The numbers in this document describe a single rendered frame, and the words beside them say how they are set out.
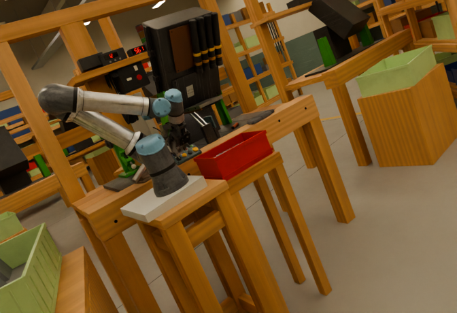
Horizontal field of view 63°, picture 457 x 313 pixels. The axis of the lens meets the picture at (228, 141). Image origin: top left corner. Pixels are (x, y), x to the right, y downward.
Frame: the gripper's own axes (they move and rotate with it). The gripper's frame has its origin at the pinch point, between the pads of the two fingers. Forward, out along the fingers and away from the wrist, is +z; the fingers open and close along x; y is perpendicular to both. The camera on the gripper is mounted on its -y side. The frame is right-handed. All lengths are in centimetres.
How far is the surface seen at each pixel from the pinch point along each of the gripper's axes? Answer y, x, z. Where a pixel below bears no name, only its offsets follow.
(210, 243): 40.6, -12.3, 24.0
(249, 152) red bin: 31.2, 20.0, -8.1
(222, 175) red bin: 32.8, 2.0, -5.8
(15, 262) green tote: 4, -84, 11
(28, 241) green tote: 2, -76, 5
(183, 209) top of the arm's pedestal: 45, -25, -14
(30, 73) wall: -986, 85, 409
